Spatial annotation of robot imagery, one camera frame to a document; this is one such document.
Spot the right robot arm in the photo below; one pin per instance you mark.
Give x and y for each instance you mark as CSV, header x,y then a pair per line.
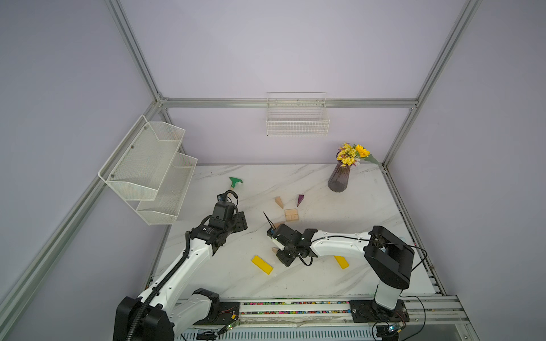
x,y
390,257

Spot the yellow flower bouquet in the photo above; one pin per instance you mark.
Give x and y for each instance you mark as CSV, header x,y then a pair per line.
x,y
350,155

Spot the white wire wall basket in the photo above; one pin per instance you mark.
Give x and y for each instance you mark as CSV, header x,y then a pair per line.
x,y
297,114

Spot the wooden rectangular block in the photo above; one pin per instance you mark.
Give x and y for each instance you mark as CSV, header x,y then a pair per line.
x,y
291,212
290,218

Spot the dark ribbed vase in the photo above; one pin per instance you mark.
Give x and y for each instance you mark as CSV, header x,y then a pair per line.
x,y
338,181

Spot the aluminium front rail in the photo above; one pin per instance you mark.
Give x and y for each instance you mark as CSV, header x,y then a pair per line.
x,y
331,319

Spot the yellow block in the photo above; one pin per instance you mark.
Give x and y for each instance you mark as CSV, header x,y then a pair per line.
x,y
262,265
342,262

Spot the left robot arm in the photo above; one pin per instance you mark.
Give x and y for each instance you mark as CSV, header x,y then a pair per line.
x,y
155,314

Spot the yellow block left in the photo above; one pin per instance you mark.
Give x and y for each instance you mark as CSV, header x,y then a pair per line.
x,y
262,265

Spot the yellow block right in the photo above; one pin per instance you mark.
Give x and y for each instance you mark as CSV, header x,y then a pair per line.
x,y
342,262

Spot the green toy hammer wooden handle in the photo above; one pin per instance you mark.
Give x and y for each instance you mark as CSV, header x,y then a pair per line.
x,y
234,182

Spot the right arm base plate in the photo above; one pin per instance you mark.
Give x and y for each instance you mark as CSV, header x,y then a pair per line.
x,y
368,311

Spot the white two-tier mesh shelf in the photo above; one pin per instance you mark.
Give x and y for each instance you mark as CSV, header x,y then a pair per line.
x,y
149,171

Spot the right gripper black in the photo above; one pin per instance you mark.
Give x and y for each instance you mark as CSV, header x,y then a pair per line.
x,y
285,258

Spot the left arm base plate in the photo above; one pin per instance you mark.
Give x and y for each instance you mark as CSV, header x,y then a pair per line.
x,y
221,313

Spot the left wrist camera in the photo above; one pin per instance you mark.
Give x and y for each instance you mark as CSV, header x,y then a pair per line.
x,y
230,196

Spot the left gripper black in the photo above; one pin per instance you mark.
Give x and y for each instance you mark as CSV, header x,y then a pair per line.
x,y
239,222

